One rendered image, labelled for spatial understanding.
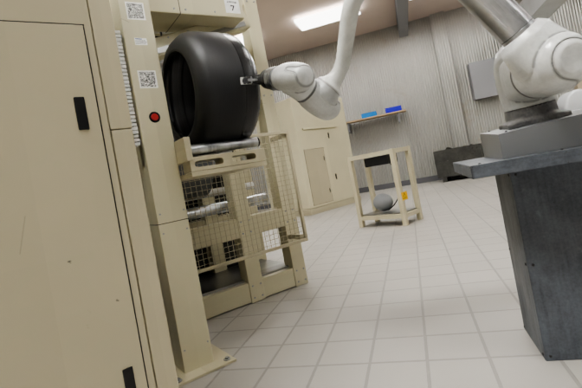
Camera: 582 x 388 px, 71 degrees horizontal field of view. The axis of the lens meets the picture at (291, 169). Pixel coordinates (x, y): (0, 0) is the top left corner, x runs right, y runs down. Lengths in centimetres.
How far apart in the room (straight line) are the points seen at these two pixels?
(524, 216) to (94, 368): 125
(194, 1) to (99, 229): 160
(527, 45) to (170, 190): 135
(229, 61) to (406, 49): 843
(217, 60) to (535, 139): 119
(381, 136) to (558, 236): 842
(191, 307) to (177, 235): 31
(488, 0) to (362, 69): 871
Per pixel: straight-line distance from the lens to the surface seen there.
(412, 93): 985
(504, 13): 136
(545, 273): 153
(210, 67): 174
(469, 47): 1010
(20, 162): 101
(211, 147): 177
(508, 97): 153
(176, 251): 178
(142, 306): 105
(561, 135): 145
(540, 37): 134
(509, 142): 141
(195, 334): 186
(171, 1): 232
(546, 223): 150
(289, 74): 140
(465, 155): 887
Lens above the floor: 72
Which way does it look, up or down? 1 degrees up
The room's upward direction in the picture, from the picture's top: 11 degrees counter-clockwise
